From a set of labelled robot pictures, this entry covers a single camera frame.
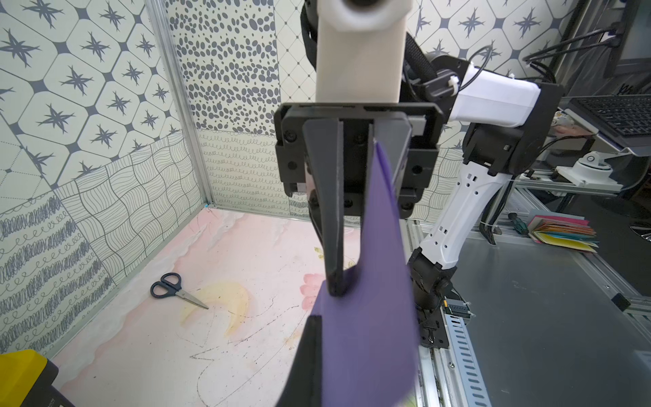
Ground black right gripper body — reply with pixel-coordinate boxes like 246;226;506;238
274;103;443;219

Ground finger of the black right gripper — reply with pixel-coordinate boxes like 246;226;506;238
373;113;412;201
303;118;346;297

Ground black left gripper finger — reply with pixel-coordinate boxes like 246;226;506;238
276;315;322;407

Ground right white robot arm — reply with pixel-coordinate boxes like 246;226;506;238
275;40;564;348

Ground stack of coloured papers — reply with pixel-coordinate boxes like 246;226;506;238
527;214;599;253

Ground black keyboard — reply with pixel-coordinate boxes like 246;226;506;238
569;95;650;138

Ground black computer monitor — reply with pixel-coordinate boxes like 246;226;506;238
604;0;650;78

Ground yellow and black toolbox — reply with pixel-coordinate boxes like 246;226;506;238
0;349;74;407

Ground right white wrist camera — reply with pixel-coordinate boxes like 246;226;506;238
315;0;413;104

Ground green handled screwdriver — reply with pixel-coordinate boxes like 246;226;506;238
508;212;529;236

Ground black handled scissors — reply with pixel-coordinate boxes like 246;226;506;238
150;272;209;310

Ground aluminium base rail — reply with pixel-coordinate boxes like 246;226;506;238
416;232;650;406

